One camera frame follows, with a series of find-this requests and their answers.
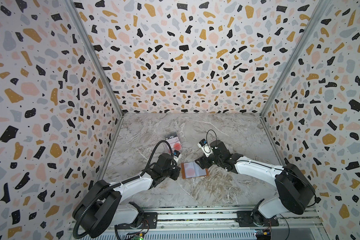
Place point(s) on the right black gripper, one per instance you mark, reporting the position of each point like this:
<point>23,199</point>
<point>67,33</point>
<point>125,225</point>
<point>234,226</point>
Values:
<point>203,160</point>

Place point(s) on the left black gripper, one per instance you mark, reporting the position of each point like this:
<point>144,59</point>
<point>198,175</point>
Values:
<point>178,169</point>

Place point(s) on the brown leather card holder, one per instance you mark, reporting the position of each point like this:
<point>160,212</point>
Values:
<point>192,170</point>

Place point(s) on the white red credit card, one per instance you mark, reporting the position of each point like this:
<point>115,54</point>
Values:
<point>175,143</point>

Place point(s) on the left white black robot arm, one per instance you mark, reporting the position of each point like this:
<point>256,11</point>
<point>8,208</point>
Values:
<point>106,203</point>

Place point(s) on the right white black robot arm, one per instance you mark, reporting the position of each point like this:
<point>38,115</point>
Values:
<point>294,191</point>

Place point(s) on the clear plastic card box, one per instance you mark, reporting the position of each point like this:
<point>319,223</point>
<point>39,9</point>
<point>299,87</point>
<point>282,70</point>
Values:
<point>171,135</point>

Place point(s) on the white ventilation grille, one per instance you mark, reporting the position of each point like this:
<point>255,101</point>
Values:
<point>172,234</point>

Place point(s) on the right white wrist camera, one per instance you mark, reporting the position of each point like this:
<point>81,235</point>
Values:
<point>204,146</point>

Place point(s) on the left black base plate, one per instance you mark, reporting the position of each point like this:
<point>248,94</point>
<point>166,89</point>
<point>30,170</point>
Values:
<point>145,221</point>

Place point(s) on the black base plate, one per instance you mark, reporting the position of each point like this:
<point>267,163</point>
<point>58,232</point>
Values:
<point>250,219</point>
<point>145,221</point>

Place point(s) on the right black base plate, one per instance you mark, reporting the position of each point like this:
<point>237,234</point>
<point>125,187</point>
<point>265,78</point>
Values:
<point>250,219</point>

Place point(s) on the aluminium mounting rail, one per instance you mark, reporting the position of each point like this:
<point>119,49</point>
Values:
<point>225,218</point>

